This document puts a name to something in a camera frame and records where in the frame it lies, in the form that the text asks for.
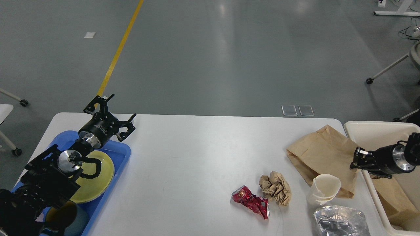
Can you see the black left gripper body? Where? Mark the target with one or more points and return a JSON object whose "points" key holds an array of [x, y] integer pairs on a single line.
{"points": [[99, 130]]}

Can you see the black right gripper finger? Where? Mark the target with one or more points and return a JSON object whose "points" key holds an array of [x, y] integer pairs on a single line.
{"points": [[362, 159], [375, 176]]}

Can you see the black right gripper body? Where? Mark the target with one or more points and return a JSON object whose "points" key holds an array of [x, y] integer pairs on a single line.
{"points": [[393, 159]]}

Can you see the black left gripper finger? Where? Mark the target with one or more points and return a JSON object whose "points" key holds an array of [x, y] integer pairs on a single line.
{"points": [[98, 108], [124, 128]]}

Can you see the brown paper bag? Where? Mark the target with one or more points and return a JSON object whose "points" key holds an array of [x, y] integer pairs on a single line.
{"points": [[325, 151]]}

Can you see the white paper cup stack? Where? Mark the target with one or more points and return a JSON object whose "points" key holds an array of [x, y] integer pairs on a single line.
{"points": [[324, 188]]}

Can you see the yellow plastic plate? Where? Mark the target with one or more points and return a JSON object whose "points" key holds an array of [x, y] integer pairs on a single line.
{"points": [[90, 189]]}

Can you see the brown paper ball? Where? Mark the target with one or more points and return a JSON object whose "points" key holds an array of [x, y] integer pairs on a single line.
{"points": [[275, 188]]}

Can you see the teal mug yellow inside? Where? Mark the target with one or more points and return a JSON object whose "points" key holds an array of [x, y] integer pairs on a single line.
{"points": [[69, 220]]}

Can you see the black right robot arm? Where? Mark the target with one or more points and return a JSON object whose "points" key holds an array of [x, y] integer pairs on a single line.
{"points": [[413, 145]]}

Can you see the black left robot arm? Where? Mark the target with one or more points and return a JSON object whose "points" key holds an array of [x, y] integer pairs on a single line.
{"points": [[51, 178]]}

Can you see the blue plastic tray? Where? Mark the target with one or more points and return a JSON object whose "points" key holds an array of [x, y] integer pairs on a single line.
{"points": [[118, 152]]}

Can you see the beige plastic bin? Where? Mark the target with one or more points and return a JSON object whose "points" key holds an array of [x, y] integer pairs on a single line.
{"points": [[372, 135]]}

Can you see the crumpled silver foil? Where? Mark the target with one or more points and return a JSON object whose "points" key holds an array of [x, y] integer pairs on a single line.
{"points": [[335, 220]]}

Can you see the clear floor plate right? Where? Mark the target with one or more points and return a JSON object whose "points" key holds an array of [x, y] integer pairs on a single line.
{"points": [[306, 110]]}

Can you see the clear floor plate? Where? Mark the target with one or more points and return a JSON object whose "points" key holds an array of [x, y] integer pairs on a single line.
{"points": [[306, 110], [289, 110]]}

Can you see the white caster leg left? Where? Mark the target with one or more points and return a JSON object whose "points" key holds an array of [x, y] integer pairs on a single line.
{"points": [[22, 102]]}

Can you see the white chair leg with caster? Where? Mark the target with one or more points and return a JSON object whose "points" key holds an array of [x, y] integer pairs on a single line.
{"points": [[413, 54]]}

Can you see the clear floor plate left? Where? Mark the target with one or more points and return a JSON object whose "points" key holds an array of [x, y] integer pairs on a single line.
{"points": [[289, 110]]}

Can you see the crushed red can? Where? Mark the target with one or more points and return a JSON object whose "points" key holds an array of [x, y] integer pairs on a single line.
{"points": [[258, 205]]}

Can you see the white desk base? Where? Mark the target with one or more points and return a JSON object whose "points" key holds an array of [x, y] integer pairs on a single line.
{"points": [[404, 9]]}

